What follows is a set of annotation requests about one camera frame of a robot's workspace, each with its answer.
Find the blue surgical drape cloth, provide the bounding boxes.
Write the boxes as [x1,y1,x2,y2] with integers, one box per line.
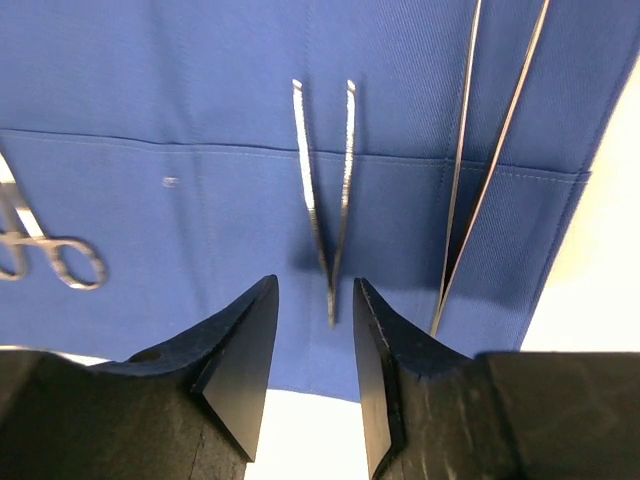
[1,1,639,400]

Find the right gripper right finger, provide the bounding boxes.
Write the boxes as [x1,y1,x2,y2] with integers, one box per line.
[353,279,639,479]

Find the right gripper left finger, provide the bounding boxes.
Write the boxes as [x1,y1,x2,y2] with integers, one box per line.
[1,275,279,479]

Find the steel surgical scissors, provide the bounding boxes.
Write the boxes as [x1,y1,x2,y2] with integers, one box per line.
[1,156,107,291]

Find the steel fine pointed tweezers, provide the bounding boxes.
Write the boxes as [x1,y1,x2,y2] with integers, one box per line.
[430,0,551,337]

